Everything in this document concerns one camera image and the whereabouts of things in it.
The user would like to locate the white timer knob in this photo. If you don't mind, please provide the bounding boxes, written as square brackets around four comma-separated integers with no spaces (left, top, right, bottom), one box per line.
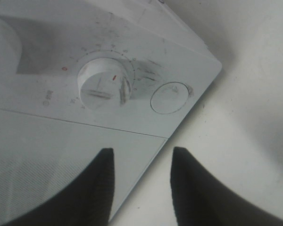
[77,57,132,111]

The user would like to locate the round white door button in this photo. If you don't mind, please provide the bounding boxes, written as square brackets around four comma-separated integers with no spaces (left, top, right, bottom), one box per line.
[150,82,189,114]

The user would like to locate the white upper power knob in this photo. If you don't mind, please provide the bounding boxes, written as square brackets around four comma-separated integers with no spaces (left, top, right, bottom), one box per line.
[0,19,22,75]

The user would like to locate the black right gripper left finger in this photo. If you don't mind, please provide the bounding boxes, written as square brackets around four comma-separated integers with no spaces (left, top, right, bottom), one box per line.
[7,148,115,226]

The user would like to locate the white microwave door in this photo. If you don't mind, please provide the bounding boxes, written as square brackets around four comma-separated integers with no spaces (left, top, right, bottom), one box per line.
[0,110,166,225]

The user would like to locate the white microwave oven body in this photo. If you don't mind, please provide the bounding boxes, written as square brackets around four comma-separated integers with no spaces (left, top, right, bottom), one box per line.
[0,0,222,143]

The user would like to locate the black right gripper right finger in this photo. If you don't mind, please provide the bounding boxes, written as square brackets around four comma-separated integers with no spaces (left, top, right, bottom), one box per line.
[170,147,283,226]

